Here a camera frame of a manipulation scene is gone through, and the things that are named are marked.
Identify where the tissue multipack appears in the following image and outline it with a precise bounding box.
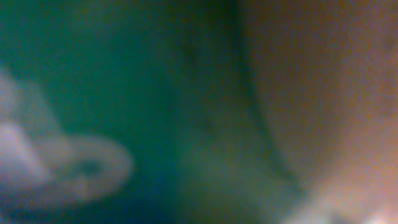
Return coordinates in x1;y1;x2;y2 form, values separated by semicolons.
0;0;398;224

